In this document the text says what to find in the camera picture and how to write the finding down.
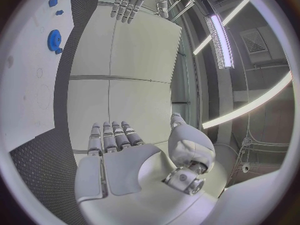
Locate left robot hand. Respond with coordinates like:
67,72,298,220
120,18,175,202
109,0,171,25

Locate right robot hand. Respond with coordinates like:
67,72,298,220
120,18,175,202
73,112,229,225

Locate white task board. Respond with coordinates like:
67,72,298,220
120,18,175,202
0,0,75,152

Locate blue gear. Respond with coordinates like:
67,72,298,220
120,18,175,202
46,29,64,52

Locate glowing light bar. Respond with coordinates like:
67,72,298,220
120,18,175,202
203,13,236,70

